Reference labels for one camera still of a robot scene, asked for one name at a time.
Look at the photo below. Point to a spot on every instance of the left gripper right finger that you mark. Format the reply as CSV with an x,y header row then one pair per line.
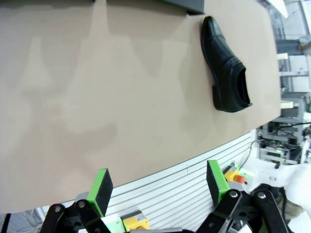
x,y
218,187

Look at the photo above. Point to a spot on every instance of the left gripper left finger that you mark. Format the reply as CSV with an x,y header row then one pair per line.
x,y
100,191

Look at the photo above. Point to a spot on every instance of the black leather dress shoe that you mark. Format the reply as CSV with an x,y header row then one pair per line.
x,y
223,60

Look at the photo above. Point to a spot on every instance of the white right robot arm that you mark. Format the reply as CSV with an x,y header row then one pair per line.
x,y
291,174

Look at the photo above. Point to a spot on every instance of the black shoe stand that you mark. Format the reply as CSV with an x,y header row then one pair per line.
x,y
192,6

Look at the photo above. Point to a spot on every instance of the yellow emergency stop button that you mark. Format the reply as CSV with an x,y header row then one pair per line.
x,y
232,173
134,219

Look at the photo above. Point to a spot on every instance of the grey slatted aluminium base plate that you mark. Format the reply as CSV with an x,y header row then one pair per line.
x,y
170,189

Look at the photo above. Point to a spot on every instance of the aluminium frame equipment rack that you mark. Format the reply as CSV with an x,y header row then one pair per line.
x,y
291,114

